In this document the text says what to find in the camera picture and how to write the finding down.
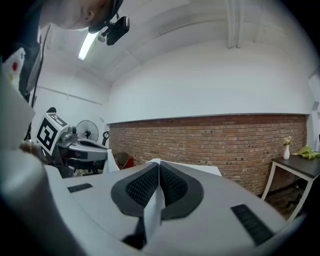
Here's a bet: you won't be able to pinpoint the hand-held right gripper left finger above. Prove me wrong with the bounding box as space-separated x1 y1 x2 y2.
110 162 160 218

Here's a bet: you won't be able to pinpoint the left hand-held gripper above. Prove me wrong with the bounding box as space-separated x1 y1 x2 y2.
36 112 109 179

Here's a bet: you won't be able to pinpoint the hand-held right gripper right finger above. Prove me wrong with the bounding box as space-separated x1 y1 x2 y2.
158 160 205 221

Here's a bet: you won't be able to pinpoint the light blue daisy tablecloth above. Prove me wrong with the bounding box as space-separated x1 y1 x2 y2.
102 148 167 242

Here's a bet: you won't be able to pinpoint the person's left forearm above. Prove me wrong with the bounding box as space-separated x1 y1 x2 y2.
19 141 45 163

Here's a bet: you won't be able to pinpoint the black standing fan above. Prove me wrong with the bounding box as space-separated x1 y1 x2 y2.
75 119 100 141

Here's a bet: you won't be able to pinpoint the red plastic crate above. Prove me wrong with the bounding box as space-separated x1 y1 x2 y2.
118 155 135 170

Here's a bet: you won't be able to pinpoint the ceiling tube light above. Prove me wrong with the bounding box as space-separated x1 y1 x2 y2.
77 31 100 62

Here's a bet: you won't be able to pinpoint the person's black top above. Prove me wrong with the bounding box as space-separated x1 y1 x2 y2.
0 14 43 103

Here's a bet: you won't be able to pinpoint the black swivel chair base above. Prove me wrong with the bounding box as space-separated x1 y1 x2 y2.
285 178 310 210

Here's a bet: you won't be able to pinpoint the green cloth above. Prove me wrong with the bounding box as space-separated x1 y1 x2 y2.
291 145 320 160

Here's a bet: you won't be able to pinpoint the person's face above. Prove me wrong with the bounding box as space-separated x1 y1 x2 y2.
38 0 113 32

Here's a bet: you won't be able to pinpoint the white ceiling pipes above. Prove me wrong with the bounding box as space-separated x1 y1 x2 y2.
225 0 246 50

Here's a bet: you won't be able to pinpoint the black head-worn camera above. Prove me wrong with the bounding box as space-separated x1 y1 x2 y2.
100 16 131 47

